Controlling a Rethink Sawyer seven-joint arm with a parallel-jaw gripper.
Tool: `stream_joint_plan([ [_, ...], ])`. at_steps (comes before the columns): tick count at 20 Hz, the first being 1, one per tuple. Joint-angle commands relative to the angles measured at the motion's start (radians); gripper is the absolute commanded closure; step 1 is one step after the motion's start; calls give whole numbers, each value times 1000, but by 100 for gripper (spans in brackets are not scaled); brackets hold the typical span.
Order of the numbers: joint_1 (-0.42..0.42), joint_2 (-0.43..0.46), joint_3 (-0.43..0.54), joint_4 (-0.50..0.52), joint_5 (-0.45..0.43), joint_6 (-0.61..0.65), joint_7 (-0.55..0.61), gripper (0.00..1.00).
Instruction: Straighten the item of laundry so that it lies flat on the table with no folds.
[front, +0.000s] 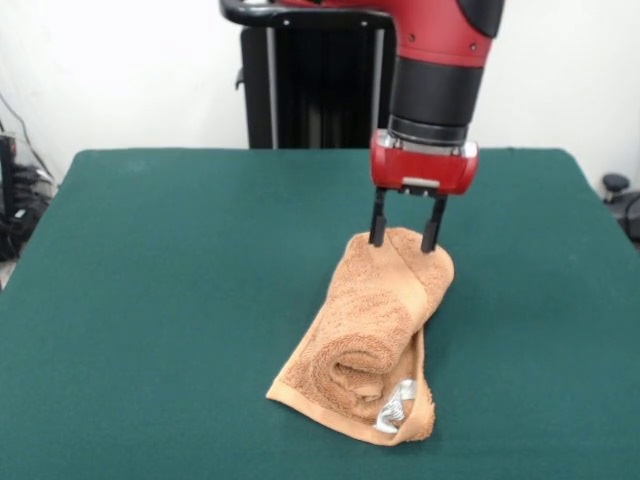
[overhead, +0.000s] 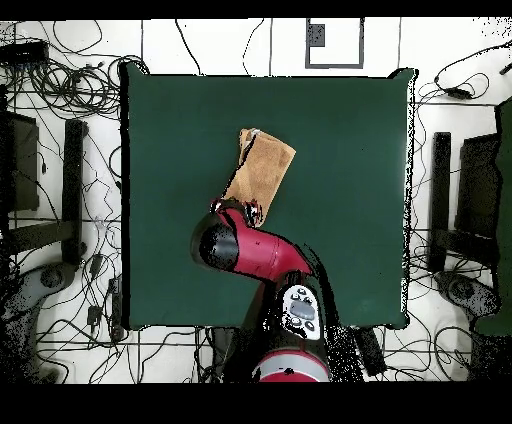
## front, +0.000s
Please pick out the tan terry towel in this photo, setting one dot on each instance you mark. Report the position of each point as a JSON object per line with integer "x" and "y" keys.
{"x": 370, "y": 320}

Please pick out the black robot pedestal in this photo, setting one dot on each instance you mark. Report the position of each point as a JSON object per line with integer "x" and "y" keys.
{"x": 310, "y": 100}

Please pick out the dark wheeled stand foot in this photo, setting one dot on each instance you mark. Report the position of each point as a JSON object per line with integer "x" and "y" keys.
{"x": 616, "y": 182}

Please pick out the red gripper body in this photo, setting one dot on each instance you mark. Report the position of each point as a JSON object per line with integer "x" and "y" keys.
{"x": 420, "y": 167}

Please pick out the black equipment pile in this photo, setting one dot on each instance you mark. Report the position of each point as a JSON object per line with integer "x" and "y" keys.
{"x": 20, "y": 225}

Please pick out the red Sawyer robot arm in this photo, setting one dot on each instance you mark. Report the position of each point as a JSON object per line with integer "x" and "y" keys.
{"x": 440, "y": 95}

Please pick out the dark green table cloth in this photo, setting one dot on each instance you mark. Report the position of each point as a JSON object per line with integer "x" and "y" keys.
{"x": 150, "y": 300}

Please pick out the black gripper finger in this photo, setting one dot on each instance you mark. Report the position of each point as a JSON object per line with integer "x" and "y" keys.
{"x": 433, "y": 230}
{"x": 378, "y": 227}

